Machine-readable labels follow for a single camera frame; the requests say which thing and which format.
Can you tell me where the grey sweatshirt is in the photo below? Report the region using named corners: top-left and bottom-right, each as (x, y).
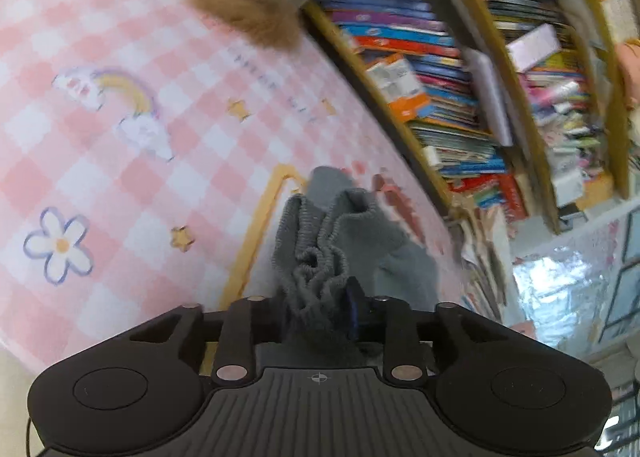
top-left (257, 166), bottom-right (438, 368)

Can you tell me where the stack of papers and notebooks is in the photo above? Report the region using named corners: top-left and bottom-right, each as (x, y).
top-left (447, 195), bottom-right (513, 323)

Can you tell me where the white charger block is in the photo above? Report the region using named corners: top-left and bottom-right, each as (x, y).
top-left (422, 146), bottom-right (442, 171)

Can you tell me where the pink checked table mat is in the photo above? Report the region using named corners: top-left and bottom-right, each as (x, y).
top-left (1, 0), bottom-right (489, 372)

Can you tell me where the white lamp bar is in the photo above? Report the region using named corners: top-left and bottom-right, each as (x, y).
top-left (462, 47), bottom-right (514, 147)

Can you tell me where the white and wood bookshelf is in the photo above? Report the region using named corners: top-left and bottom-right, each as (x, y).
top-left (303, 0), bottom-right (639, 233)

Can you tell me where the white orange box upper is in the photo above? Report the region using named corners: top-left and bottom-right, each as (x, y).
top-left (380, 54), bottom-right (431, 122)

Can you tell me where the white orange box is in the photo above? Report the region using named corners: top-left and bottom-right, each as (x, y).
top-left (380, 54), bottom-right (431, 122)
top-left (367, 62), bottom-right (402, 105)

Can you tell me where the white orange box lower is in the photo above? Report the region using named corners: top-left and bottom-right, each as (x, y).
top-left (367, 62), bottom-right (402, 105)

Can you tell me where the row of colourful books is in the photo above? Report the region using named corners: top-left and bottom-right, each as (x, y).
top-left (316, 0), bottom-right (527, 222)

